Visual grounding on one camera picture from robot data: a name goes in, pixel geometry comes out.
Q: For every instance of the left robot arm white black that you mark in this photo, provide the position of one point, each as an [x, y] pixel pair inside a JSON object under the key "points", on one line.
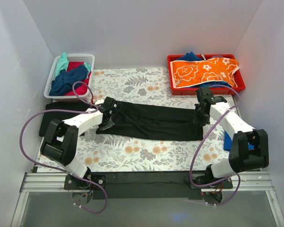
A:
{"points": [[61, 138]]}

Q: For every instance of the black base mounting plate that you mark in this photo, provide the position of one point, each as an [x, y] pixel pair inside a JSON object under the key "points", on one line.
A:
{"points": [[147, 185]]}

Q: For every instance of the teal t shirt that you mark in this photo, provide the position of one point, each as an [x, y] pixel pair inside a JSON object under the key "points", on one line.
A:
{"points": [[63, 64]]}

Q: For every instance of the floral patterned table mat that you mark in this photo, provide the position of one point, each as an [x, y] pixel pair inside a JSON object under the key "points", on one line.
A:
{"points": [[109, 153]]}

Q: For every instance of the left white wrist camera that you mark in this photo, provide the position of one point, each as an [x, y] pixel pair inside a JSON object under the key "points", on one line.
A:
{"points": [[99, 102]]}

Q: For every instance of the navy blue t shirt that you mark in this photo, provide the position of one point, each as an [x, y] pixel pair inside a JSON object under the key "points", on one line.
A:
{"points": [[63, 83]]}

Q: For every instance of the folded blue t shirt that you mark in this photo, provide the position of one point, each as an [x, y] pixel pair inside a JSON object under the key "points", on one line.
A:
{"points": [[228, 143]]}

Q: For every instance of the magenta t shirt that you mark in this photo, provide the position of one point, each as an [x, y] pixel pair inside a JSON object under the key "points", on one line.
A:
{"points": [[80, 89]]}

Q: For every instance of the white plastic laundry basket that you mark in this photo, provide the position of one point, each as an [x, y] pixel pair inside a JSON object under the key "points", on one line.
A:
{"points": [[79, 57]]}

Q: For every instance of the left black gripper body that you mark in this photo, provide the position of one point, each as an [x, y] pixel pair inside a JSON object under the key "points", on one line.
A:
{"points": [[107, 118]]}

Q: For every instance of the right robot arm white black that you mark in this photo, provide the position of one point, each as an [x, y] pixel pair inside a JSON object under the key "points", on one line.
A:
{"points": [[239, 159]]}

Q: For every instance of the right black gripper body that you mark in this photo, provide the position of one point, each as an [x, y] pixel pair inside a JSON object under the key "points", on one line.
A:
{"points": [[201, 114]]}

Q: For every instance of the orange floral cloth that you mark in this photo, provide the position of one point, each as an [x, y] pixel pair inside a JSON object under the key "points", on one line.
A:
{"points": [[230, 66]]}

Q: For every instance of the aluminium frame rail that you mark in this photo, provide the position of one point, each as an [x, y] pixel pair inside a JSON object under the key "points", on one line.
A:
{"points": [[59, 182]]}

